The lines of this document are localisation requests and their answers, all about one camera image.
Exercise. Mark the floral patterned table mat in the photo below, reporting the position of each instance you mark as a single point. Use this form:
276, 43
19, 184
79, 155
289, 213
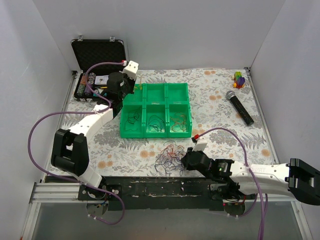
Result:
141, 141

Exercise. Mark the black microphone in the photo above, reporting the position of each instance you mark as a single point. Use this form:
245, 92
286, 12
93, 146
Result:
231, 96

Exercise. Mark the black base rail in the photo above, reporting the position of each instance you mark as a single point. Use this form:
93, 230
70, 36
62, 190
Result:
160, 193

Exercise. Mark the colourful toy block figure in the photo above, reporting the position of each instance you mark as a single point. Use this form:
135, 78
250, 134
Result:
238, 80

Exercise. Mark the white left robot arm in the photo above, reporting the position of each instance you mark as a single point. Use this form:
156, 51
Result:
70, 147

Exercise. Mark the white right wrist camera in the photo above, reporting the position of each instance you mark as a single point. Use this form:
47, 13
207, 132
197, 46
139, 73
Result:
200, 143

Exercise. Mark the green compartment tray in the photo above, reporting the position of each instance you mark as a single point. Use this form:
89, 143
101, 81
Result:
156, 111

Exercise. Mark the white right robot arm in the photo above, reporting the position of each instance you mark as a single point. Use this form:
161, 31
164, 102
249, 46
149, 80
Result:
296, 179

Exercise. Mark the black poker chip case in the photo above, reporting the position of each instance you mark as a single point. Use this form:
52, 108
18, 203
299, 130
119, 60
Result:
89, 52

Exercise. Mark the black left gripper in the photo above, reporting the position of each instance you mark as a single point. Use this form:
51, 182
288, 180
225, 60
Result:
129, 83

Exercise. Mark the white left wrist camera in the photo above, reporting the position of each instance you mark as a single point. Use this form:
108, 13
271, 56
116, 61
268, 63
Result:
131, 69

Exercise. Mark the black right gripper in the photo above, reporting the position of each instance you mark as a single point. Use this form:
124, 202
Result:
189, 160

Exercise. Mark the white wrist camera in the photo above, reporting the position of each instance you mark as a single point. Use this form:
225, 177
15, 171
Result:
131, 69
200, 143

